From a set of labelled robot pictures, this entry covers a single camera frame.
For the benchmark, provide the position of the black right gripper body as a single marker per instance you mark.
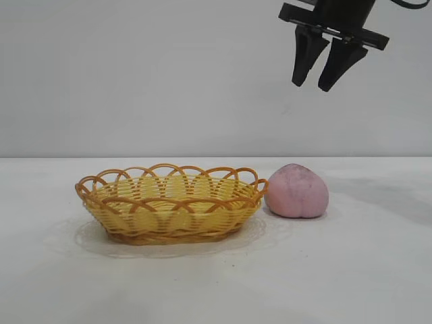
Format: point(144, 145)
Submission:
point(341, 13)

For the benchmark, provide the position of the pink peach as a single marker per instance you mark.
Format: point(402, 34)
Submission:
point(297, 194)

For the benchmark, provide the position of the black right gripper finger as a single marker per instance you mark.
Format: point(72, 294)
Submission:
point(305, 54)
point(339, 64)

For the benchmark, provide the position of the yellow woven wicker basket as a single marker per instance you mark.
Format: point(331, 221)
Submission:
point(168, 212)

